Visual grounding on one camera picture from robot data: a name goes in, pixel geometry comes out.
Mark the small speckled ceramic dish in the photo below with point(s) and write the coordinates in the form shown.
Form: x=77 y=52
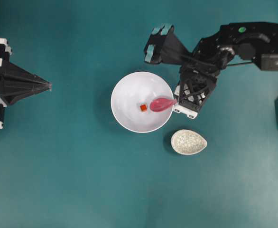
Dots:
x=187 y=142

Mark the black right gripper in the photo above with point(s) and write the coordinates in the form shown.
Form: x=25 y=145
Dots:
x=198 y=73

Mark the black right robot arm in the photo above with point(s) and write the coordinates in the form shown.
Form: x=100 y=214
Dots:
x=254 y=42

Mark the pink plastic spoon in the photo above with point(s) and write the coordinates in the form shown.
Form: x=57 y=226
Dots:
x=161 y=104

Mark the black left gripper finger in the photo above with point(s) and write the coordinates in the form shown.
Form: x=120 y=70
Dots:
x=12 y=71

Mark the large white bowl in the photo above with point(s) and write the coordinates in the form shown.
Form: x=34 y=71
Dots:
x=133 y=90

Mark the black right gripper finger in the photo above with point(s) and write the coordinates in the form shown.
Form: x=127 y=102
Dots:
x=9 y=95

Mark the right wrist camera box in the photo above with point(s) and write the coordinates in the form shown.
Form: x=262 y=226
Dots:
x=269 y=62

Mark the small red block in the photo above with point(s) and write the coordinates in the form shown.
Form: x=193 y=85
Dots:
x=143 y=107

